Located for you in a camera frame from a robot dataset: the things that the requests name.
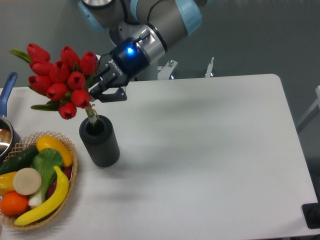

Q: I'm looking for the green cucumber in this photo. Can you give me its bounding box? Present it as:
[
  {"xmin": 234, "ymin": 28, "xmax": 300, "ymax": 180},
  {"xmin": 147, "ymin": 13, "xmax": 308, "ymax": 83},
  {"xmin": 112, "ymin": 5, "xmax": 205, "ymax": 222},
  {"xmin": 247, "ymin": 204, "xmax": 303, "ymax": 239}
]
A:
[{"xmin": 0, "ymin": 145, "xmax": 39, "ymax": 175}]

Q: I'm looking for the woven wicker basket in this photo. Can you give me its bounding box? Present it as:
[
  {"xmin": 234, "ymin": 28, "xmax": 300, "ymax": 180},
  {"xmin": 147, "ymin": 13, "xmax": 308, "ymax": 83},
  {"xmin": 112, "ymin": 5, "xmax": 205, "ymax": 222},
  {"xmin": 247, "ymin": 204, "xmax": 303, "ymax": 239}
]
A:
[{"xmin": 0, "ymin": 131, "xmax": 78, "ymax": 230}]

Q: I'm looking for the blue handled saucepan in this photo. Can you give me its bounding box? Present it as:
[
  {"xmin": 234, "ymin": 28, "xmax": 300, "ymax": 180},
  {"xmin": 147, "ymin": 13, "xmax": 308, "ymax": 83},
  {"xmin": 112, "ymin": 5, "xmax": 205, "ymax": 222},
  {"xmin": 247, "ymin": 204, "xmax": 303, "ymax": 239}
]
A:
[{"xmin": 0, "ymin": 72, "xmax": 21, "ymax": 165}]

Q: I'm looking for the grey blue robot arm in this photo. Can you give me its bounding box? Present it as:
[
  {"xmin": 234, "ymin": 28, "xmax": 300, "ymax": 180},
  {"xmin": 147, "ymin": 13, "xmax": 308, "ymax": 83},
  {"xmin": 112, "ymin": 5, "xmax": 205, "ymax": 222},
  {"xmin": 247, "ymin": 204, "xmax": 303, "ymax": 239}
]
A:
[{"xmin": 78, "ymin": 0, "xmax": 208, "ymax": 103}]

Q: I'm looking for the white metal base frame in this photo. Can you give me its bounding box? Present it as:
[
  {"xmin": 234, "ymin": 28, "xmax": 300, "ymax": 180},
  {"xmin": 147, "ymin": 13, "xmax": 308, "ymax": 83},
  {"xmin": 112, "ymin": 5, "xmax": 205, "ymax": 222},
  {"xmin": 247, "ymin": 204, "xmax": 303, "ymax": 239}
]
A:
[{"xmin": 157, "ymin": 56, "xmax": 215, "ymax": 80}]

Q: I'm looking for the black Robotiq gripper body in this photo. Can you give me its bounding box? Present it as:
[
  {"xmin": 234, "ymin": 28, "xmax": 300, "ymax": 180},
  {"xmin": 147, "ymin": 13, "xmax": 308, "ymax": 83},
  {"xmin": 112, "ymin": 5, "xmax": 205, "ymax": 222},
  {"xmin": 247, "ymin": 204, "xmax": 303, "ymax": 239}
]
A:
[{"xmin": 92, "ymin": 37, "xmax": 150, "ymax": 93}]

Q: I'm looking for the white frame at right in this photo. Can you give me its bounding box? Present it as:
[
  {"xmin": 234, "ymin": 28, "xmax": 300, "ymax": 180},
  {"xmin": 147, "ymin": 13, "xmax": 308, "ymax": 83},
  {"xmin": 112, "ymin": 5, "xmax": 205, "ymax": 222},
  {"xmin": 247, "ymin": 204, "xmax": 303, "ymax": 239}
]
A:
[{"xmin": 296, "ymin": 85, "xmax": 320, "ymax": 134}]

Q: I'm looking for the black device at edge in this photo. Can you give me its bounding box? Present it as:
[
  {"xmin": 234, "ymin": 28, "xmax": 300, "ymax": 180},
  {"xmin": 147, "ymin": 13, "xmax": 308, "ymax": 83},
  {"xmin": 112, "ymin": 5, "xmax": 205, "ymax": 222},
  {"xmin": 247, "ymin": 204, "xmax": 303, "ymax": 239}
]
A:
[{"xmin": 301, "ymin": 202, "xmax": 320, "ymax": 229}]

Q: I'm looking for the yellow banana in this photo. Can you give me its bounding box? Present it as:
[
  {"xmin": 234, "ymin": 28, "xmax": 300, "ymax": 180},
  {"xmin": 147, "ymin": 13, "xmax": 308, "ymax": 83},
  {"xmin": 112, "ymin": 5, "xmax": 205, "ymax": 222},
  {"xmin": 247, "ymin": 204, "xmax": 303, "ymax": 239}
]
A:
[{"xmin": 14, "ymin": 166, "xmax": 69, "ymax": 226}]

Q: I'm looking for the red tulip bouquet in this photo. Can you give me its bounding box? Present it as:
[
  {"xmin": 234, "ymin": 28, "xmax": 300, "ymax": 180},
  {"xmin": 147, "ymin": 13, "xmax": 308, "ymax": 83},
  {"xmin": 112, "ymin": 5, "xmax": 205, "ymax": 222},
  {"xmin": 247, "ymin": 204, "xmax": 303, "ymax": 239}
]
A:
[{"xmin": 10, "ymin": 43, "xmax": 98, "ymax": 126}]

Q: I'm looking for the dark grey ribbed vase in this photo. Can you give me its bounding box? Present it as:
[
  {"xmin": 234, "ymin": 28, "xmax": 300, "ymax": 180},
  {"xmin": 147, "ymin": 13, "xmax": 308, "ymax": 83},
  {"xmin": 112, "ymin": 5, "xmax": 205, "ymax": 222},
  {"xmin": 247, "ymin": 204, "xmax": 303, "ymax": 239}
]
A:
[{"xmin": 79, "ymin": 115, "xmax": 120, "ymax": 168}]

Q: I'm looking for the orange fruit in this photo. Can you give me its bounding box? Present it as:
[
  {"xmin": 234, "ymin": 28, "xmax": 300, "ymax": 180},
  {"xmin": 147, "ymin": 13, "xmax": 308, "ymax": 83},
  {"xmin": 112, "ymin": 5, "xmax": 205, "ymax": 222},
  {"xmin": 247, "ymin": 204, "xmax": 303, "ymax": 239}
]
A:
[{"xmin": 0, "ymin": 191, "xmax": 29, "ymax": 216}]

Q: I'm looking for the green bok choy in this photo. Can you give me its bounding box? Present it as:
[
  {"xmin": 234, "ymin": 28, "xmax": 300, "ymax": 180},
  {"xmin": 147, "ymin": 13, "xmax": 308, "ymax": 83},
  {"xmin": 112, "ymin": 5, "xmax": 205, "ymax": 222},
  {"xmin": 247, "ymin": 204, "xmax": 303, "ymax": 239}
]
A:
[{"xmin": 28, "ymin": 148, "xmax": 63, "ymax": 208}]

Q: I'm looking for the beige round disc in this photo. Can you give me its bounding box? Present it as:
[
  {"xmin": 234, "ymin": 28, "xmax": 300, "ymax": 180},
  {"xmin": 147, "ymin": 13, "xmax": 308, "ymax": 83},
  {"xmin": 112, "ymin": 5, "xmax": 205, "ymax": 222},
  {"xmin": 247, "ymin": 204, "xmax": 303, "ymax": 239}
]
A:
[{"xmin": 12, "ymin": 167, "xmax": 42, "ymax": 196}]

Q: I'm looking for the yellow bell pepper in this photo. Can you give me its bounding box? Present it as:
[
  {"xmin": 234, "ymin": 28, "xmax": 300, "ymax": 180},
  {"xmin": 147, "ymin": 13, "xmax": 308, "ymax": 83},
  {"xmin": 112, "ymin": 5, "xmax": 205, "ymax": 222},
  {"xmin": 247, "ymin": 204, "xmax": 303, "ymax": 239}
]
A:
[{"xmin": 0, "ymin": 171, "xmax": 17, "ymax": 196}]

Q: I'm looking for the dark red vegetable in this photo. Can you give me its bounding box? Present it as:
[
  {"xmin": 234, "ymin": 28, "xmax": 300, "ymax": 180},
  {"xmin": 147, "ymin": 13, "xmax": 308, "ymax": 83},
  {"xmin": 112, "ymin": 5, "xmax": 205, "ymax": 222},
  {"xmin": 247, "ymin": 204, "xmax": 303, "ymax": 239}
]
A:
[{"xmin": 46, "ymin": 166, "xmax": 72, "ymax": 199}]

